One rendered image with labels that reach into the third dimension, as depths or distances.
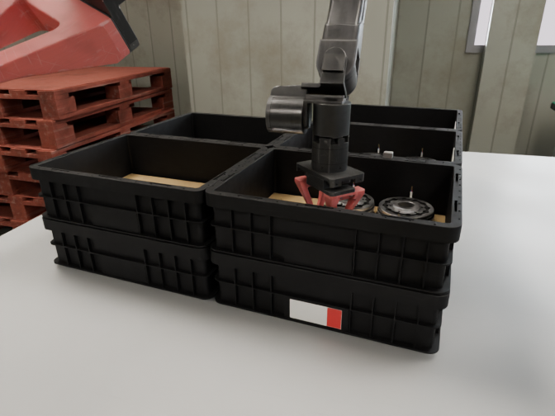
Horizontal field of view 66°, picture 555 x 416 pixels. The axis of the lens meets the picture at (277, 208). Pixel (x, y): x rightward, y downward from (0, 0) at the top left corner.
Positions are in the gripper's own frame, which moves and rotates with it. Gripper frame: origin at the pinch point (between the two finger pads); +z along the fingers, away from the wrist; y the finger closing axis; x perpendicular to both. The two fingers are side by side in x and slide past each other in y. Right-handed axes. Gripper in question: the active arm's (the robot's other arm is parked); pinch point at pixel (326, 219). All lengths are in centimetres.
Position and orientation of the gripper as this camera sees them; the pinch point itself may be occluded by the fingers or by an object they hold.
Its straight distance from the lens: 72.6
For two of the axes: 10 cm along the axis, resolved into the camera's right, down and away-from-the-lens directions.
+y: 5.0, 3.4, -8.0
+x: 8.7, -2.0, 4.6
